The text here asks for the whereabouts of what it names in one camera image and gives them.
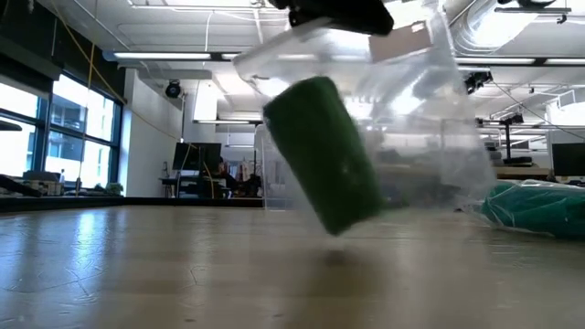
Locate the large clear plastic bag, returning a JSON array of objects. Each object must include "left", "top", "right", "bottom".
[{"left": 474, "top": 178, "right": 585, "bottom": 241}]

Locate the background desk with monitor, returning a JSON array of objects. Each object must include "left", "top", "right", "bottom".
[{"left": 159, "top": 141, "right": 264, "bottom": 198}]

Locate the long ceiling light strip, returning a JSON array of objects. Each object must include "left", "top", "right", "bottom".
[{"left": 112, "top": 51, "right": 585, "bottom": 66}]

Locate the green bandage roll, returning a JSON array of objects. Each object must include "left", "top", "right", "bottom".
[{"left": 482, "top": 181, "right": 585, "bottom": 239}]

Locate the computer monitor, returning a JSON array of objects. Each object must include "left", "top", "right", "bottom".
[{"left": 550, "top": 142, "right": 585, "bottom": 177}]

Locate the person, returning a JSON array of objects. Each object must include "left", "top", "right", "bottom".
[{"left": 212, "top": 157, "right": 239, "bottom": 193}]

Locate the long green bandage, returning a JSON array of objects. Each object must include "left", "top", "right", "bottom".
[{"left": 262, "top": 76, "right": 388, "bottom": 237}]

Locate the wooden workbench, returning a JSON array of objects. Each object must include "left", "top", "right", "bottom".
[{"left": 495, "top": 166, "right": 549, "bottom": 180}]

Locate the black aluminium rig frame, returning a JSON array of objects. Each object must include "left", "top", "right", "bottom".
[{"left": 0, "top": 196, "right": 265, "bottom": 214}]

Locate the small clear plastic bag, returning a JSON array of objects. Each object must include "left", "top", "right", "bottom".
[{"left": 232, "top": 0, "right": 497, "bottom": 216}]

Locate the clear plastic storage box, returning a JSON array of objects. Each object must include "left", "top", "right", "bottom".
[{"left": 259, "top": 122, "right": 296, "bottom": 211}]

